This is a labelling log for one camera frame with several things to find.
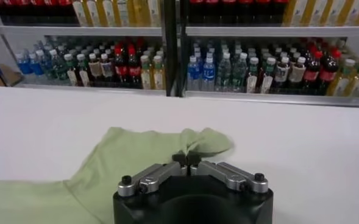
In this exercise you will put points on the light green polo shirt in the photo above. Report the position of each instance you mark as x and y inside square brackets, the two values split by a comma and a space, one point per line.
[121, 152]

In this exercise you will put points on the white cabinet shelf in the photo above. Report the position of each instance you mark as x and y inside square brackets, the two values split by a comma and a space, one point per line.
[273, 99]
[273, 31]
[75, 30]
[90, 89]

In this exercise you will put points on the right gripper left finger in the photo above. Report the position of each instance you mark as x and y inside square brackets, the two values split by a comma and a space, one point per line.
[154, 178]

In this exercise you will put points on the small dark bottle white label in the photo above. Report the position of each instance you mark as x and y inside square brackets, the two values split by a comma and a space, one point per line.
[83, 76]
[72, 76]
[267, 83]
[251, 82]

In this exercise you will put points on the small cola bottle red cap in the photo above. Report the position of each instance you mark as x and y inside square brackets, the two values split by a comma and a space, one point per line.
[134, 71]
[121, 70]
[328, 74]
[311, 74]

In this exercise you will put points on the blue label water bottle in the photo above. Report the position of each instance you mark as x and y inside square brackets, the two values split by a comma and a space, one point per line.
[24, 69]
[36, 69]
[193, 74]
[208, 75]

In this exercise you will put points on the beverage display cabinet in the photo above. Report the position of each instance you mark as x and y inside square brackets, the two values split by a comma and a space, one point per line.
[170, 61]

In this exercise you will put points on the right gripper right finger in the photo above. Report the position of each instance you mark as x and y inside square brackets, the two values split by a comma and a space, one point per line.
[231, 176]

